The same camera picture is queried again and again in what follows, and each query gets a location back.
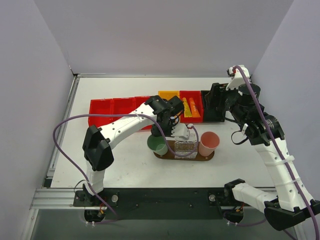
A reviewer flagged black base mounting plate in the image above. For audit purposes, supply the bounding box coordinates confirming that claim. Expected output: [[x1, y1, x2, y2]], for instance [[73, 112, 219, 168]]
[[73, 187, 244, 222]]

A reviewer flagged yellow bin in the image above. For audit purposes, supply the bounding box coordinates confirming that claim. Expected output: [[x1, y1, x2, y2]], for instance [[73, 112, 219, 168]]
[[158, 90, 180, 100]]

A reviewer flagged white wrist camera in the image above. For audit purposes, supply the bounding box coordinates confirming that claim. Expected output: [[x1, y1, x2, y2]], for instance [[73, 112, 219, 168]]
[[226, 65, 252, 91], [171, 123, 194, 140]]

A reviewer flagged black bin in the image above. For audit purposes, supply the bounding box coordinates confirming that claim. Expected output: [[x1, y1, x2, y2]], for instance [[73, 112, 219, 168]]
[[200, 90, 225, 123]]

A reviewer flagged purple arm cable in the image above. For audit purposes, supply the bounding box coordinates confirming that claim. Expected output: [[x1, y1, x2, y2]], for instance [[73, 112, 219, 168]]
[[52, 113, 200, 225], [223, 65, 317, 240]]

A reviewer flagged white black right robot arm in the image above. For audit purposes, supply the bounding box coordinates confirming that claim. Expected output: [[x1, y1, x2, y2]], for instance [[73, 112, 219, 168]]
[[201, 83, 320, 231]]

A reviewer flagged brown oval wooden tray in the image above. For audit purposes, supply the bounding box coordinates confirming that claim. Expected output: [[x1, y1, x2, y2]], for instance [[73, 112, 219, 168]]
[[153, 140, 215, 162]]

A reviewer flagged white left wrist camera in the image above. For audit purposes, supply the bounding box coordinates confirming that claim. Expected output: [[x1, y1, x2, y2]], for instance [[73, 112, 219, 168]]
[[171, 123, 194, 140]]

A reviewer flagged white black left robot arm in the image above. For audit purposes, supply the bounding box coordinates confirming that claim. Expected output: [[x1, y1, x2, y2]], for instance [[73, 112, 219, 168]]
[[82, 95, 190, 196]]

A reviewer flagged orange toothpaste tube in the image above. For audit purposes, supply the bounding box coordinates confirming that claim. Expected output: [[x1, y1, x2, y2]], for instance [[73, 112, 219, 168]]
[[189, 97, 200, 118]]

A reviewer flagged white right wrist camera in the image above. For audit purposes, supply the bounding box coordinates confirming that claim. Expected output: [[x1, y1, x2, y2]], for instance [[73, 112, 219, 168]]
[[226, 65, 252, 91]]

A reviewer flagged yellow toothpaste tube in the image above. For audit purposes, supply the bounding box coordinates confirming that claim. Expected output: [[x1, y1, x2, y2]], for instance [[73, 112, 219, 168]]
[[182, 97, 192, 118]]

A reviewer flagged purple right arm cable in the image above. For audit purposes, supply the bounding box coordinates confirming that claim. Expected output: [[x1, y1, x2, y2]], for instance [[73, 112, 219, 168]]
[[223, 65, 317, 240]]

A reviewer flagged aluminium table frame rail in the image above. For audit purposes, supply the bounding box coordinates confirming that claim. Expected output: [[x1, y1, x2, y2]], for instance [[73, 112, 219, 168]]
[[20, 73, 300, 240]]

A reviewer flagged red toothpaste bin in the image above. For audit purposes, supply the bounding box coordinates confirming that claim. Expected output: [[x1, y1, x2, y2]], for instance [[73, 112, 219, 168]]
[[179, 90, 204, 124]]

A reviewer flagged green cup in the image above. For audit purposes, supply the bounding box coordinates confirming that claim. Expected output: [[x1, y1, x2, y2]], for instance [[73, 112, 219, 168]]
[[147, 135, 168, 156]]

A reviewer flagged clear textured glass holder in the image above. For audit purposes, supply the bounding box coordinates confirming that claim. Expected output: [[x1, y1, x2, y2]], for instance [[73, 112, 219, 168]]
[[174, 133, 198, 160]]

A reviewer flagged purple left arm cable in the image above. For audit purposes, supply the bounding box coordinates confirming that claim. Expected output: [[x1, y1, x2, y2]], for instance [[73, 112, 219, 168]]
[[52, 113, 200, 225]]

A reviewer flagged pink cup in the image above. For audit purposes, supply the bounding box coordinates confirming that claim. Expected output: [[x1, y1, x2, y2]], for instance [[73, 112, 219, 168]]
[[198, 131, 220, 157]]

